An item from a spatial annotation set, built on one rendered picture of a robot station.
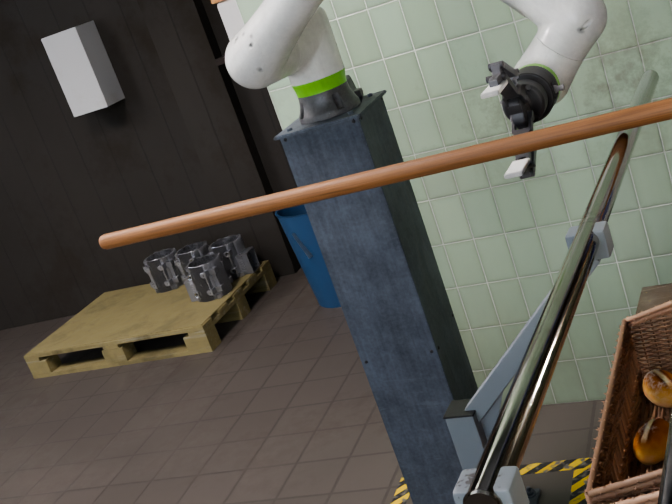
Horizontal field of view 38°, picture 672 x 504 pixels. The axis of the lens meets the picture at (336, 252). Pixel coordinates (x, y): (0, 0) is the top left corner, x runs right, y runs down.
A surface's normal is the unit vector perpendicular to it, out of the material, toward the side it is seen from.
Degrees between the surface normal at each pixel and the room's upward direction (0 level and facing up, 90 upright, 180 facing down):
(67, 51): 90
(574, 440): 0
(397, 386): 90
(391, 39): 90
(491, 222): 90
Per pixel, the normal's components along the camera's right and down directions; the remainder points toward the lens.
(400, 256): -0.30, 0.39
